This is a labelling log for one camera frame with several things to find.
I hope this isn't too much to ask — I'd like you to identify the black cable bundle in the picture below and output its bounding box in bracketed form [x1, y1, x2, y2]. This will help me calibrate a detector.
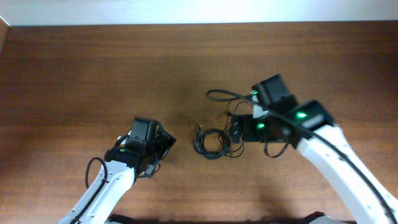
[194, 101, 249, 160]

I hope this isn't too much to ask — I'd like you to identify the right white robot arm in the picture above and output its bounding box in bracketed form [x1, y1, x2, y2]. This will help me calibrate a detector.
[229, 75, 397, 223]

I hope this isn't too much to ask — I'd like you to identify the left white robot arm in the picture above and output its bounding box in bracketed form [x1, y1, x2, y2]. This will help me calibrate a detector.
[58, 117, 176, 224]

